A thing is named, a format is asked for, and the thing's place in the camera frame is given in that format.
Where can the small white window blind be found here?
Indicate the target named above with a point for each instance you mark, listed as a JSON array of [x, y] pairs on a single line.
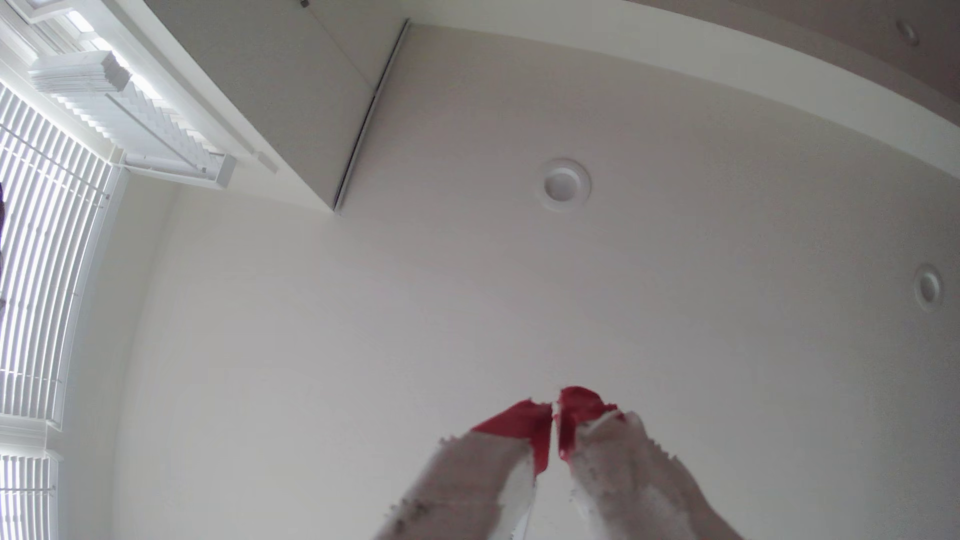
[[26, 495]]

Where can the white padded red-tipped gripper finger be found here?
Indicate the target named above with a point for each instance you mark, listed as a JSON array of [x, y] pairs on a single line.
[[465, 487], [630, 480]]

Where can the round recessed ceiling light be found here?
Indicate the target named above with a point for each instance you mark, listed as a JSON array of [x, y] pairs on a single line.
[[564, 184], [907, 31], [928, 287]]

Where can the large white window blind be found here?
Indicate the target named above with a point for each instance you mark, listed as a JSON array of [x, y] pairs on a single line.
[[41, 262]]

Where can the white wall cabinet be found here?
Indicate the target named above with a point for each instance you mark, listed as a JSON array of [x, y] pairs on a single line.
[[285, 82]]

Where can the raised white blind stack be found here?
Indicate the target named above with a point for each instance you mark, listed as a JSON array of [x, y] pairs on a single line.
[[142, 124]]

